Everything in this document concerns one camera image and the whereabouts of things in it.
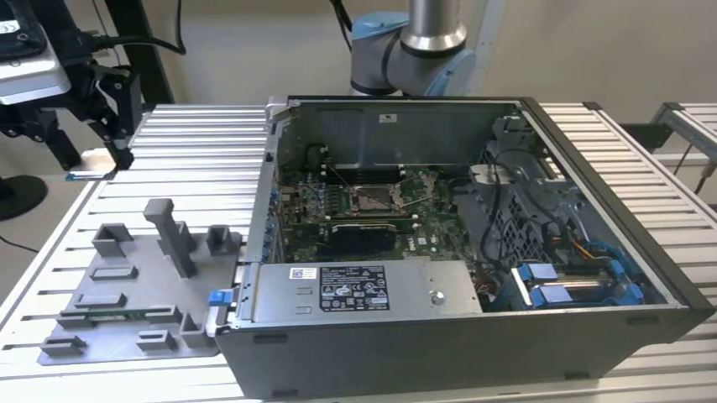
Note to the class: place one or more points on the black table bracket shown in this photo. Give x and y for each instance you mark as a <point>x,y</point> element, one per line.
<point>643,136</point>

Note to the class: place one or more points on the black open PC case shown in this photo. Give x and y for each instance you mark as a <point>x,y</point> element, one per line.
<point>447,357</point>

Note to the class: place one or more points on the grey metal drive cage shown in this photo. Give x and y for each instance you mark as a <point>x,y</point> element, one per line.
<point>503,201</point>

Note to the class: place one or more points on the thin metal locking lever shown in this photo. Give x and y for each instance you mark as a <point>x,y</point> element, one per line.
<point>411,189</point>

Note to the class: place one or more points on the blue disk carrier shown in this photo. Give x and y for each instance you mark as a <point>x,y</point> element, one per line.
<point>551,297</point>
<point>538,272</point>

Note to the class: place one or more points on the black frame post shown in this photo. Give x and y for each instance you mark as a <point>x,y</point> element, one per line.
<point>151,25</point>

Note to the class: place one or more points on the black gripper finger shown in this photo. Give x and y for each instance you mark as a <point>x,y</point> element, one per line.
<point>59,142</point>
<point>124,117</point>

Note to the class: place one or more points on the black power supply label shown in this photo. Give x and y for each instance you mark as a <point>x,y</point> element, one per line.
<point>352,287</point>

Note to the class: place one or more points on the silver CPU chip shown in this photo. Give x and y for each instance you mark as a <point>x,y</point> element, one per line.
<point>95,161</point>

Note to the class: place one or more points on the white sticker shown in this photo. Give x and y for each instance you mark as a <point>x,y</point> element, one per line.
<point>387,118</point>

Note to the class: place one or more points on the green RAM stick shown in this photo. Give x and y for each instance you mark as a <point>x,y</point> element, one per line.
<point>117,312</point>

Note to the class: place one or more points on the CPU socket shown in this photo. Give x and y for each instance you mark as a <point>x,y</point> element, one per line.
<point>374,197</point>

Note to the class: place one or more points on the black RAM slots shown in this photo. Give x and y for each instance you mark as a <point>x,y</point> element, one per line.
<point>363,172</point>

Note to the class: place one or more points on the black graphics card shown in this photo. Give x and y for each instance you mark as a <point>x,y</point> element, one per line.
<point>360,241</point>

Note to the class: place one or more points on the grey parts rack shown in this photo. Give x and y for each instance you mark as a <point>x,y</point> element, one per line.
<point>140,294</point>

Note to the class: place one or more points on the blue case latch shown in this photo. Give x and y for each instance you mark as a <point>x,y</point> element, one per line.
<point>217,298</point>

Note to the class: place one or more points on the aluminium slat side table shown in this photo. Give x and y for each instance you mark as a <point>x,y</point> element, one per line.
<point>691,121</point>

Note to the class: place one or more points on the silver power supply unit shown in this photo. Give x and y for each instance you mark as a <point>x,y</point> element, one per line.
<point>280,294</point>

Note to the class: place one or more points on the black round stand foot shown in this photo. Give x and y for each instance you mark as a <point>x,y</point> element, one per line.
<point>18,197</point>

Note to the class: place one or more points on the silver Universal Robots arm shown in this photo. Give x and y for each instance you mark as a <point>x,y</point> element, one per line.
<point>431,25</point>

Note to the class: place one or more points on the green motherboard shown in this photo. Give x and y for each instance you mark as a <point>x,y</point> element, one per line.
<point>431,235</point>

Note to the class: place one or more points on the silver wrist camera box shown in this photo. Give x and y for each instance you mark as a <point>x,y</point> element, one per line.
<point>28,63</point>

